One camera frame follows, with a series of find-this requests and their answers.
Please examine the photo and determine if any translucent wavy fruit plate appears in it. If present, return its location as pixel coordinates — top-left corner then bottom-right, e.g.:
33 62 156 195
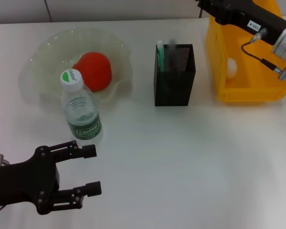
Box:
20 27 133 113

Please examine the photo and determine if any clear green-label water bottle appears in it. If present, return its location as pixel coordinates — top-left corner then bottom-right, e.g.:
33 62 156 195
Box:
60 68 104 142

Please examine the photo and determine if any orange fruit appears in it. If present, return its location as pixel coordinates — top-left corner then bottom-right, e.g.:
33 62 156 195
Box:
72 52 112 93

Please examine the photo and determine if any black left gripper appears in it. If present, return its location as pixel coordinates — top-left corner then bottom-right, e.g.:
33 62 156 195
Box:
0 140 102 216

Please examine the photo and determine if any black mesh pen holder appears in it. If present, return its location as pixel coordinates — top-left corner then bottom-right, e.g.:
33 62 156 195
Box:
153 43 196 107

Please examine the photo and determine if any green pen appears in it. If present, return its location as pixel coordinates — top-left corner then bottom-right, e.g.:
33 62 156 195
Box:
156 40 167 73

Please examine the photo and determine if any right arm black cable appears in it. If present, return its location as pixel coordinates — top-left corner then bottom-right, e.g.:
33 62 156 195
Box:
240 28 286 81

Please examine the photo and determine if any grey marker pen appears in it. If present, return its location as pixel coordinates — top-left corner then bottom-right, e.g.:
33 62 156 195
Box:
168 38 180 72

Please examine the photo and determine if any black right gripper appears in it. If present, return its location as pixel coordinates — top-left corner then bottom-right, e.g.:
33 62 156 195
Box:
196 0 286 46

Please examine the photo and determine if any yellow plastic bin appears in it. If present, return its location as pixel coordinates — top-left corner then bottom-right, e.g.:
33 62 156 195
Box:
206 0 286 105

